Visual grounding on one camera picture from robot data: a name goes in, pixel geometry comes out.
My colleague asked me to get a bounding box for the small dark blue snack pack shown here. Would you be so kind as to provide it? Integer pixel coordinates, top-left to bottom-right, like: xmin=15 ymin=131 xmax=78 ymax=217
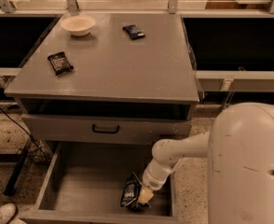
xmin=123 ymin=24 xmax=145 ymax=40

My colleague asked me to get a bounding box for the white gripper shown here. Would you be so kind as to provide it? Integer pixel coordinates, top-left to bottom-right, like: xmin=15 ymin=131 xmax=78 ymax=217
xmin=138 ymin=161 xmax=171 ymax=204

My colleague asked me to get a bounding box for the open grey bottom drawer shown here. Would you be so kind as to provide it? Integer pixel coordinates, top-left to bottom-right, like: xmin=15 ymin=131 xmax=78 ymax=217
xmin=21 ymin=142 xmax=179 ymax=224

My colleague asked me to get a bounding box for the blue chip bag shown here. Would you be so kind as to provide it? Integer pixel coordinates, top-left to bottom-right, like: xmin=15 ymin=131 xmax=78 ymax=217
xmin=120 ymin=172 xmax=150 ymax=210

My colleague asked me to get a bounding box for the black snack packet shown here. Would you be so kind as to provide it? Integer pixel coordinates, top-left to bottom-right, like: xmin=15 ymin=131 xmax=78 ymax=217
xmin=48 ymin=51 xmax=74 ymax=76

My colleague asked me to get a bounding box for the closed grey drawer front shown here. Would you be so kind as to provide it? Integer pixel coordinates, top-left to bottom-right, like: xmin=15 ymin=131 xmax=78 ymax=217
xmin=21 ymin=114 xmax=191 ymax=145

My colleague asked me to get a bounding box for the grey drawer cabinet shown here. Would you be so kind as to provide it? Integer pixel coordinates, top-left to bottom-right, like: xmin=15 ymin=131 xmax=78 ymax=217
xmin=4 ymin=12 xmax=200 ymax=173

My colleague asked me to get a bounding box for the black drawer handle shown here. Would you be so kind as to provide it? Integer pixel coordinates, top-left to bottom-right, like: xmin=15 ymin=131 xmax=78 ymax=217
xmin=91 ymin=124 xmax=120 ymax=134

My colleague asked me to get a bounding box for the black cable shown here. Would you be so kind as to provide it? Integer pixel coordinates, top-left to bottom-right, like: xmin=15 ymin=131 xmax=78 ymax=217
xmin=0 ymin=99 xmax=52 ymax=163

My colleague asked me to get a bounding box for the white bowl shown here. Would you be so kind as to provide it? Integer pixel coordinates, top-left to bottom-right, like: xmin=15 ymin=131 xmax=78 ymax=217
xmin=61 ymin=15 xmax=96 ymax=36

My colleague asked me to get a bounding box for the white shoe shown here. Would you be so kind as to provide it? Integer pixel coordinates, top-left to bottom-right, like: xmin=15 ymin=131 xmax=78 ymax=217
xmin=0 ymin=203 xmax=17 ymax=224

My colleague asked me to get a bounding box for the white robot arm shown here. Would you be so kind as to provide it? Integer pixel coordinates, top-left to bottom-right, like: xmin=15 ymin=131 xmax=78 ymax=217
xmin=138 ymin=103 xmax=274 ymax=224

